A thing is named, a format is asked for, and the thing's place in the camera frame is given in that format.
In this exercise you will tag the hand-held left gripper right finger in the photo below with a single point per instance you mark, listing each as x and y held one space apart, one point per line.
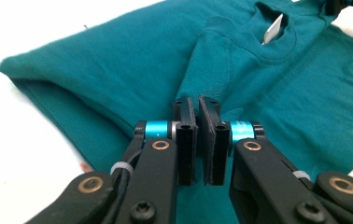
216 146

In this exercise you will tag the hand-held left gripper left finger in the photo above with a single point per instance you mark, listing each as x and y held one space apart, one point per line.
185 146

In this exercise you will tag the green printed t-shirt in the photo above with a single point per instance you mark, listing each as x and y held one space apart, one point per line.
128 71

